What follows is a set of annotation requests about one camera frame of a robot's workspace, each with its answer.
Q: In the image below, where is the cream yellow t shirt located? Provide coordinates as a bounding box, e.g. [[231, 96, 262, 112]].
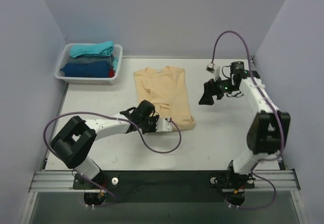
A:
[[134, 66, 195, 130]]

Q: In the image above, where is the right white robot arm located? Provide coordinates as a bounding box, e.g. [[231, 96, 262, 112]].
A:
[[198, 61, 291, 188]]

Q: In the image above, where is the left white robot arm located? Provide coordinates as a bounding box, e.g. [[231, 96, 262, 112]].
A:
[[50, 100, 170, 189]]

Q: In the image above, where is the red folded t shirt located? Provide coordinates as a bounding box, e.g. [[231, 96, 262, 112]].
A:
[[108, 68, 115, 78]]

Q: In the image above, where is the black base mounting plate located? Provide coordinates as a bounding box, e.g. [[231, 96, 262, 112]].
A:
[[72, 170, 255, 205]]

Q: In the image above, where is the grey folded t shirt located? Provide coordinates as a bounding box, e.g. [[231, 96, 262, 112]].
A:
[[66, 56, 115, 64]]

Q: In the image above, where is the dark blue folded t shirt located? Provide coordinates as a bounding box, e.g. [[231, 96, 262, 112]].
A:
[[60, 61, 113, 78]]

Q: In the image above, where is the white plastic basket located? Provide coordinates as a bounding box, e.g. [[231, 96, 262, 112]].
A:
[[54, 43, 123, 85]]

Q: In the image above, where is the teal folded t shirt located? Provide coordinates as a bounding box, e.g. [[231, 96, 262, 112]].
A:
[[69, 41, 118, 71]]

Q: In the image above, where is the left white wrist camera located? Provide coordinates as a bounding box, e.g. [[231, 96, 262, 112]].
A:
[[156, 118, 173, 133]]

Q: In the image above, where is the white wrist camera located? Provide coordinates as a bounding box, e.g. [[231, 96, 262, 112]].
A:
[[206, 62, 220, 81], [156, 118, 173, 133]]

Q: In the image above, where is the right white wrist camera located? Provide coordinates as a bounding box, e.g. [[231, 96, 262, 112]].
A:
[[206, 62, 220, 81]]

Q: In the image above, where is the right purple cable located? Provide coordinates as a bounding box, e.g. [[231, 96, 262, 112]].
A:
[[211, 30, 284, 211]]

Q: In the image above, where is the aluminium front rail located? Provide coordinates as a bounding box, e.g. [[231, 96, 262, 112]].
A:
[[29, 170, 301, 193]]

